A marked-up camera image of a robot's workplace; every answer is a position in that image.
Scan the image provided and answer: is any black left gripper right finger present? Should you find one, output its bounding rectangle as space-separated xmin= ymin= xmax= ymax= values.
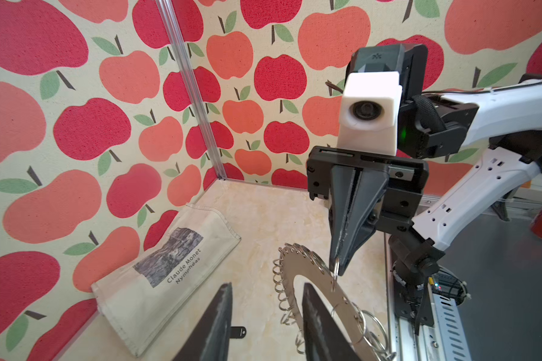
xmin=302 ymin=283 xmax=360 ymax=361

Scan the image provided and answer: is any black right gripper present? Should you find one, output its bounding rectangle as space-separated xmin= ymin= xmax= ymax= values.
xmin=307 ymin=146 xmax=429 ymax=275

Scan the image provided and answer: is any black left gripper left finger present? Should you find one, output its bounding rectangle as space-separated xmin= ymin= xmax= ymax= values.
xmin=173 ymin=283 xmax=233 ymax=361

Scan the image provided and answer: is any metal disc with key rings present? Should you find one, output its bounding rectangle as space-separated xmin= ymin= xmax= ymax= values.
xmin=272 ymin=242 xmax=396 ymax=361

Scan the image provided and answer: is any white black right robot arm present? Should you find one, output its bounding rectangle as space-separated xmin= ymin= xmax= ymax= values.
xmin=307 ymin=44 xmax=542 ymax=329

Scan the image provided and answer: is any key with black head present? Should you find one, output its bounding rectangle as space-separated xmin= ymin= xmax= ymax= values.
xmin=230 ymin=326 xmax=247 ymax=339

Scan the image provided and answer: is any cream Monet canvas bag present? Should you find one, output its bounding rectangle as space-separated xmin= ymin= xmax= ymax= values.
xmin=91 ymin=204 xmax=241 ymax=357

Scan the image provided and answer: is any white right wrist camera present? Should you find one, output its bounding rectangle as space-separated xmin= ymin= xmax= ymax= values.
xmin=337 ymin=72 xmax=403 ymax=156

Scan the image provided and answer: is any front aluminium rail base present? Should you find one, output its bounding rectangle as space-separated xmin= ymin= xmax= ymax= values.
xmin=385 ymin=245 xmax=472 ymax=360

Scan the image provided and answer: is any right rear aluminium frame post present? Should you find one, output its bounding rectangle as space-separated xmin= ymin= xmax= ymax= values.
xmin=155 ymin=0 xmax=228 ymax=180

